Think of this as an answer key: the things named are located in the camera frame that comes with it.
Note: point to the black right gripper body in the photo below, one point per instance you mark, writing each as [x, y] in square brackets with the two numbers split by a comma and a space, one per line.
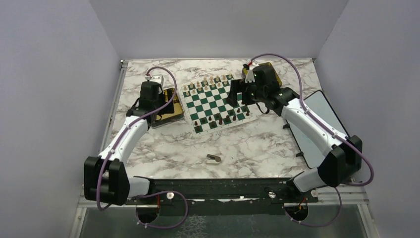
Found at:
[252, 93]

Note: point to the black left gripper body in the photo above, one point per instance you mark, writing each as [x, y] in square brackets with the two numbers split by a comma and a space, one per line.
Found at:
[161, 102]

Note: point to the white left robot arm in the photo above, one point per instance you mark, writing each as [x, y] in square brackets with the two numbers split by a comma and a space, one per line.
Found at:
[105, 177]

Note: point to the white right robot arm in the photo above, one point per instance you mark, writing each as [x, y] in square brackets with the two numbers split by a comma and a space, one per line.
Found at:
[342, 155]

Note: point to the light wooden chess pieces row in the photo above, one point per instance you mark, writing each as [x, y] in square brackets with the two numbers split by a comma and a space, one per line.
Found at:
[209, 86]

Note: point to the gold tin with dark pieces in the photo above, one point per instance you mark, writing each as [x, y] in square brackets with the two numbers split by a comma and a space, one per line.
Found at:
[171, 113]

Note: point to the green white chess board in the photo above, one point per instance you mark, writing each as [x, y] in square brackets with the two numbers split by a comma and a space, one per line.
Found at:
[197, 107]

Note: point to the empty gold tin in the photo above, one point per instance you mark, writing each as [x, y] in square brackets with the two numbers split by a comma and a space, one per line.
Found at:
[262, 74]

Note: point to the white tablet with black frame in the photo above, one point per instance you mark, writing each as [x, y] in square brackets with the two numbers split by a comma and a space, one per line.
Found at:
[316, 127]

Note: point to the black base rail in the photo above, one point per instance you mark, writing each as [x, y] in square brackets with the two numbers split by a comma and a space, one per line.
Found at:
[214, 197]

